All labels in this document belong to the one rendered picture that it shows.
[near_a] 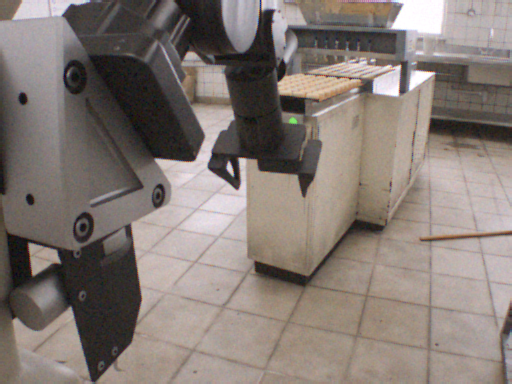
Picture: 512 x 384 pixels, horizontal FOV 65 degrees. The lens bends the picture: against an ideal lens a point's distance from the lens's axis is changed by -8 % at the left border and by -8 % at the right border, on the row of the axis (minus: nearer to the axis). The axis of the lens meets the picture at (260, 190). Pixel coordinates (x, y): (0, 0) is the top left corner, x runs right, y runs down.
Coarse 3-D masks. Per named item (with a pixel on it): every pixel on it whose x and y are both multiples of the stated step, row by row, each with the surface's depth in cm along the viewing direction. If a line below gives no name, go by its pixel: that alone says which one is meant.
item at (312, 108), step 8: (360, 88) 220; (368, 88) 233; (336, 96) 191; (344, 96) 200; (352, 96) 211; (312, 104) 168; (320, 104) 175; (328, 104) 183; (336, 104) 192; (312, 112) 170; (320, 112) 177
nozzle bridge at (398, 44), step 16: (304, 32) 241; (320, 32) 237; (336, 32) 232; (352, 32) 228; (368, 32) 223; (384, 32) 219; (400, 32) 207; (416, 32) 229; (304, 48) 241; (320, 48) 240; (352, 48) 231; (384, 48) 222; (400, 48) 210; (400, 80) 226
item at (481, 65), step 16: (416, 48) 496; (448, 48) 483; (464, 48) 477; (480, 48) 470; (464, 64) 427; (480, 64) 421; (496, 64) 412; (480, 80) 435; (496, 80) 429; (432, 112) 474; (448, 112) 476; (464, 112) 480; (480, 112) 483
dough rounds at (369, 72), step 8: (344, 64) 281; (312, 72) 239; (320, 72) 236; (328, 72) 240; (336, 72) 238; (344, 72) 243; (352, 72) 240; (360, 72) 241; (368, 72) 245; (376, 72) 243; (384, 72) 252
